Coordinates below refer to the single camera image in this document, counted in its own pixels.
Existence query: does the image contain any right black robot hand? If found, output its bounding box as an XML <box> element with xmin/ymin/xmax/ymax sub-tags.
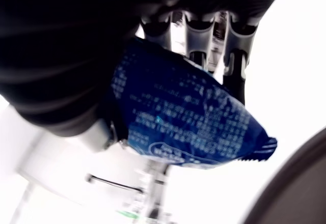
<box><xmin>0</xmin><ymin>0</ymin><xmax>293</xmax><ymax>153</ymax></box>

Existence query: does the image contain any blue Oreo packet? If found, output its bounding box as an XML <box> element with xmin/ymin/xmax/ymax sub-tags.
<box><xmin>109</xmin><ymin>37</ymin><xmax>278</xmax><ymax>171</ymax></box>

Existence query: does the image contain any round dark brown tray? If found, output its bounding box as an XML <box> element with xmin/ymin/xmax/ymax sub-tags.
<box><xmin>236</xmin><ymin>126</ymin><xmax>326</xmax><ymax>224</ymax></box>

